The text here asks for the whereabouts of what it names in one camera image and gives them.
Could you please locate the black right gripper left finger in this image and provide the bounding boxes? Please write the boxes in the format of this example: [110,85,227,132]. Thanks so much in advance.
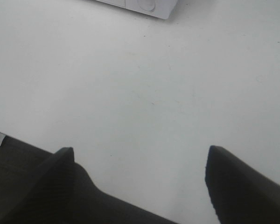
[0,147,74,224]

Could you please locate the round white door-release button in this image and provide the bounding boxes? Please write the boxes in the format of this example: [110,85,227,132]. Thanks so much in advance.
[137,0,156,11]

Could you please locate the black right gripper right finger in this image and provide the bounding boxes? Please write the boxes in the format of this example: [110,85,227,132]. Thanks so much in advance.
[205,146,280,224]

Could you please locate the white microwave oven body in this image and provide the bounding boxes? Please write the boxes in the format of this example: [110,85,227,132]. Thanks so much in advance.
[79,0,180,20]

